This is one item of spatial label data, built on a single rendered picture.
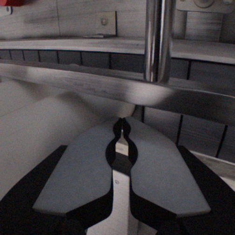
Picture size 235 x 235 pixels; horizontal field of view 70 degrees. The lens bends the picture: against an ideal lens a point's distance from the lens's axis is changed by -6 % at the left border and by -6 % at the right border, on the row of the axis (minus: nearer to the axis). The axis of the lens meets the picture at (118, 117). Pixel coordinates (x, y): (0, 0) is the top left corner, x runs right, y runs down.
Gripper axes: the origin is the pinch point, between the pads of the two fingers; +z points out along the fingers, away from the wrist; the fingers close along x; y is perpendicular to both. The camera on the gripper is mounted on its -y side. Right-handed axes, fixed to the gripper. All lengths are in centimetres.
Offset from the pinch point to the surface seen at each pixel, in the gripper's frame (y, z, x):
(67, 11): -8.5, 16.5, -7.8
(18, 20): -8.3, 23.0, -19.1
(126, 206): 17.9, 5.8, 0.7
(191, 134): 2.9, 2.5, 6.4
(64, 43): -4.6, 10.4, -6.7
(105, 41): -4.8, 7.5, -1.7
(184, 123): 1.9, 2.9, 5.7
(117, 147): 4.2, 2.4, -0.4
